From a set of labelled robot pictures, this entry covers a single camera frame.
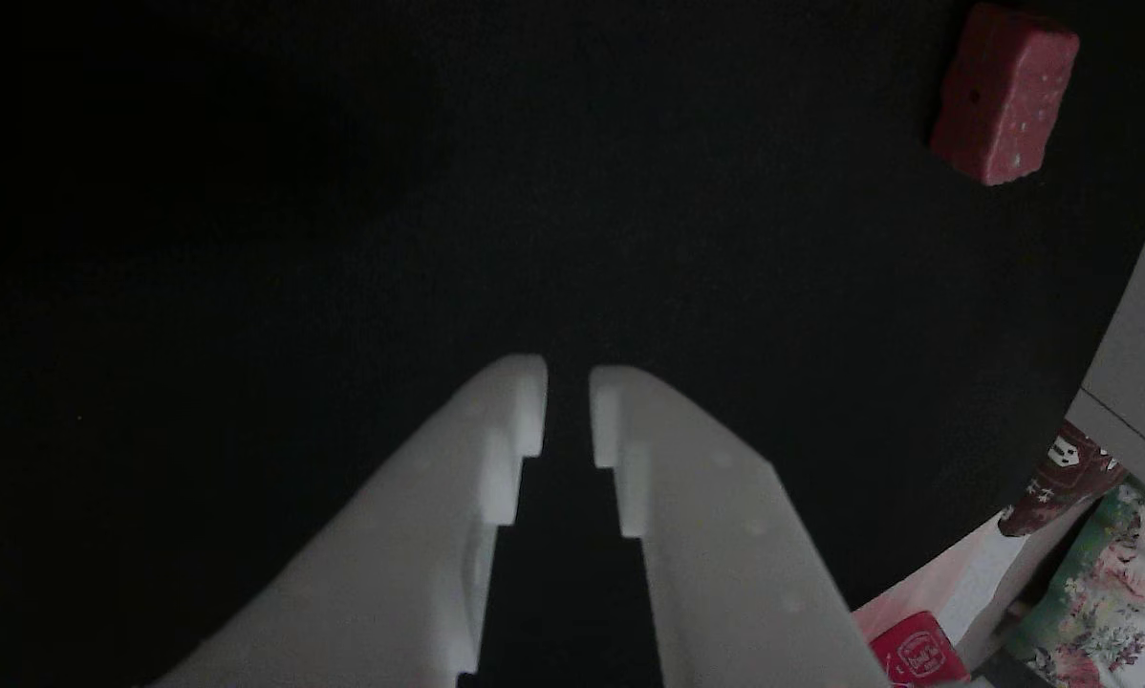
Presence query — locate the black desk mat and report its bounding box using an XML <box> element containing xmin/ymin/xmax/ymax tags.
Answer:
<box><xmin>0</xmin><ymin>0</ymin><xmax>1145</xmax><ymax>688</ymax></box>

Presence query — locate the white paper bag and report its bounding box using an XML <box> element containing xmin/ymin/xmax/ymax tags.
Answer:
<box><xmin>854</xmin><ymin>497</ymin><xmax>1099</xmax><ymax>670</ymax></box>

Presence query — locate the red toy block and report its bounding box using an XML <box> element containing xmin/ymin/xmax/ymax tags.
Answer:
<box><xmin>929</xmin><ymin>3</ymin><xmax>1081</xmax><ymax>187</ymax></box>

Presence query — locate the small red box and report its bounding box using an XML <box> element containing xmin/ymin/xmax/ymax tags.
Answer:
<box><xmin>869</xmin><ymin>612</ymin><xmax>970</xmax><ymax>688</ymax></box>

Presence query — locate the floral patterned bag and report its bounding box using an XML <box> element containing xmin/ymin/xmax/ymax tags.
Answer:
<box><xmin>1003</xmin><ymin>483</ymin><xmax>1145</xmax><ymax>688</ymax></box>

